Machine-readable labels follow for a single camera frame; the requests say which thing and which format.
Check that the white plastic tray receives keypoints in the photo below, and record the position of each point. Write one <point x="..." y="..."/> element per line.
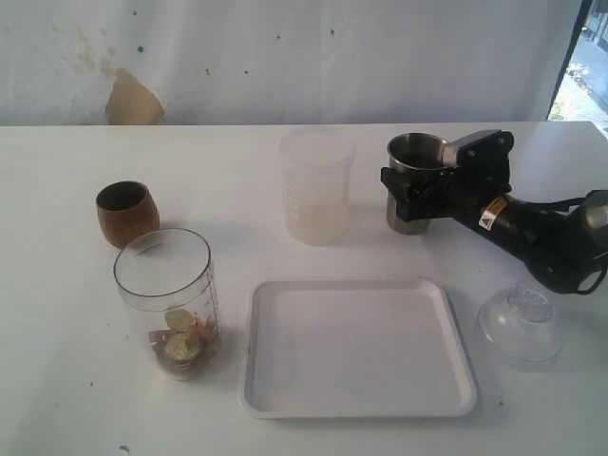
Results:
<point x="338" y="349"/>

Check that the clear plastic shaker lid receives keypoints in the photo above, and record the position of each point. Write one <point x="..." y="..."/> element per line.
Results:
<point x="522" y="322"/>

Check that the brown wooden cup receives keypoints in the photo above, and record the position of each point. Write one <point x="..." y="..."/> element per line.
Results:
<point x="126" y="211"/>

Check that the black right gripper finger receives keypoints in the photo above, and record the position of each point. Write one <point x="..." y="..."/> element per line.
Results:
<point x="406" y="193"/>

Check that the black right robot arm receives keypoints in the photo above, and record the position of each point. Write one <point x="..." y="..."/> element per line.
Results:
<point x="563" y="244"/>

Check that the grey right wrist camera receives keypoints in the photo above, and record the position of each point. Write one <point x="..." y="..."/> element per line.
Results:
<point x="455" y="154"/>

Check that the translucent plastic cup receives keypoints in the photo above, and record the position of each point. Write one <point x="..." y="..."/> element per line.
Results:
<point x="316" y="163"/>

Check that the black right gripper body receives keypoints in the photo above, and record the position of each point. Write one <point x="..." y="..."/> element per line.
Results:
<point x="483" y="177"/>

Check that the stainless steel cup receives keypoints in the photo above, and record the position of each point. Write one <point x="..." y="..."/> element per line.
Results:
<point x="421" y="150"/>

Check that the clear plastic shaker body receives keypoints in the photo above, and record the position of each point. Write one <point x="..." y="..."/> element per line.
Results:
<point x="165" y="269"/>

